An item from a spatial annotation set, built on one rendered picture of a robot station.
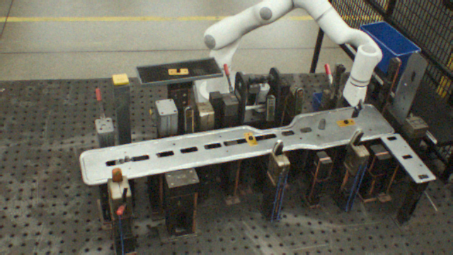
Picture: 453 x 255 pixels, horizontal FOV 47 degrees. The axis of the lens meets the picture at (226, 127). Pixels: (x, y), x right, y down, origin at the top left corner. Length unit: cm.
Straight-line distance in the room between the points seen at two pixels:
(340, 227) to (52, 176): 132
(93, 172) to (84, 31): 293
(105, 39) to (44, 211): 263
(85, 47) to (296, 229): 290
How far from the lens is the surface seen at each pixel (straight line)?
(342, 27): 220
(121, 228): 205
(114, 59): 450
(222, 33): 250
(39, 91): 303
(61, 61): 451
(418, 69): 240
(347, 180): 236
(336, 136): 234
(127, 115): 237
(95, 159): 214
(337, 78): 244
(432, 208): 263
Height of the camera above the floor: 249
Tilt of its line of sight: 41 degrees down
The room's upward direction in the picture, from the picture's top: 6 degrees clockwise
